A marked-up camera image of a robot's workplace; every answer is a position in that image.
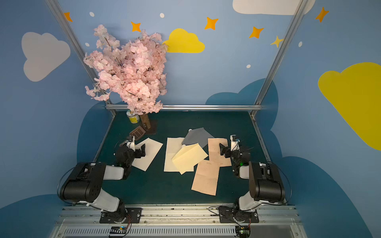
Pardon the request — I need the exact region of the yellow envelope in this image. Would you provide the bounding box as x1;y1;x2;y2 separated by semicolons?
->
172;143;208;174

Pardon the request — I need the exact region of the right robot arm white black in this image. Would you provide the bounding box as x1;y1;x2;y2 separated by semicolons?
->
219;142;285;223

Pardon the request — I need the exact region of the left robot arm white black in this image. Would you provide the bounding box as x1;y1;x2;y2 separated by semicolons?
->
58;144;146;224

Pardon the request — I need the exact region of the grey envelope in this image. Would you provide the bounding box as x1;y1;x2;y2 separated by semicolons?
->
182;128;214;148

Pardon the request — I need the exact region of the brown letter paper front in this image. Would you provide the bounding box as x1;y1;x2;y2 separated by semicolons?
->
191;160;220;196

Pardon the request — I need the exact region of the white paper sheet left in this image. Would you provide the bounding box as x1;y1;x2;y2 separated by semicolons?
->
132;138;163;171

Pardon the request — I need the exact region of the brown slotted scoop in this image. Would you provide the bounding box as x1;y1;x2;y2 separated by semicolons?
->
129;126;146;140

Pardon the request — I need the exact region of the cream paper sheet centre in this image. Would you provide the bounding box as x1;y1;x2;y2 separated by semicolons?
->
164;137;184;172

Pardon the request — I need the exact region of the yellow green tin can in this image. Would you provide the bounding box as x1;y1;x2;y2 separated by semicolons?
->
126;110;140;124

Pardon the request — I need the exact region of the back horizontal aluminium bar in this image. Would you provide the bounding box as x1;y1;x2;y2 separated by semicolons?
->
106;104;262;111

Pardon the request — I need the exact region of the left small circuit board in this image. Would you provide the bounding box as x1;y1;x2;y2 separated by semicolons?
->
109;226;128;238

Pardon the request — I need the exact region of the small circuit board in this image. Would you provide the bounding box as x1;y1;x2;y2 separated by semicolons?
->
235;226;251;238
109;226;128;238

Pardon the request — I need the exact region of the right small circuit board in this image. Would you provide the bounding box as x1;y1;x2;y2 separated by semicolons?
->
235;226;251;238

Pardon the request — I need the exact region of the pink cherry blossom tree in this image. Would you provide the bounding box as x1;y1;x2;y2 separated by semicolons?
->
83;25;167;131

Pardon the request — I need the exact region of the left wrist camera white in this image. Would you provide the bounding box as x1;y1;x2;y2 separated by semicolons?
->
126;136;136;151

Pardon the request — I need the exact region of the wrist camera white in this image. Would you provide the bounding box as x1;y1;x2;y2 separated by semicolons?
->
126;136;136;151
230;134;240;151

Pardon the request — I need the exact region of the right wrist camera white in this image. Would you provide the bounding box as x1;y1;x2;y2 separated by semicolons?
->
230;134;240;151

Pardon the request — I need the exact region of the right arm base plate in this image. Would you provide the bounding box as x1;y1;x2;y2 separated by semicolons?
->
218;206;260;224

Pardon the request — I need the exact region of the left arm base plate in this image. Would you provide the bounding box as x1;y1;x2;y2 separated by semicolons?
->
99;207;142;224

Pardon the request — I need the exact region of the aluminium rail base frame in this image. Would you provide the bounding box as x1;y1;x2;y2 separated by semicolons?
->
50;203;307;238

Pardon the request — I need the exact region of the right aluminium frame post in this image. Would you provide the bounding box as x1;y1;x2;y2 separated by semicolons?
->
250;0;309;119

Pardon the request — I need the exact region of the aluminium frame post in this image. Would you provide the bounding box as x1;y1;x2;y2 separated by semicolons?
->
250;0;309;119
45;0;117;115

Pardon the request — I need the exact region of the left aluminium frame post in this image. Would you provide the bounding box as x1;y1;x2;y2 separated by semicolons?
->
45;0;117;115

